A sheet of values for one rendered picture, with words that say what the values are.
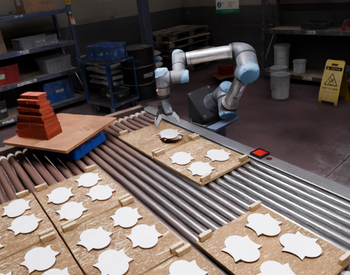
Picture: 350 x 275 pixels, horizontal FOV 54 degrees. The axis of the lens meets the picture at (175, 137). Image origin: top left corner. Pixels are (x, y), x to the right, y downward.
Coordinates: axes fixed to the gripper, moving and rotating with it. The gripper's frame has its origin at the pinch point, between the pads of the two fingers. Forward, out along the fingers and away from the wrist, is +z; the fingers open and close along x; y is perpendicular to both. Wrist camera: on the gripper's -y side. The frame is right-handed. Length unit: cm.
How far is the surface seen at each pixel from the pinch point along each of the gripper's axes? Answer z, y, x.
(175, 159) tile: 8.0, -27.8, 4.5
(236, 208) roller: 11, -78, -8
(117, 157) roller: 10.9, -5.5, 33.8
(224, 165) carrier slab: 8.7, -45.0, -17.2
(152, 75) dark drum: 60, 377, -69
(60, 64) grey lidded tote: 28, 418, 76
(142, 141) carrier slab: 8.8, 6.5, 16.3
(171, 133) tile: 4.6, -0.6, -1.4
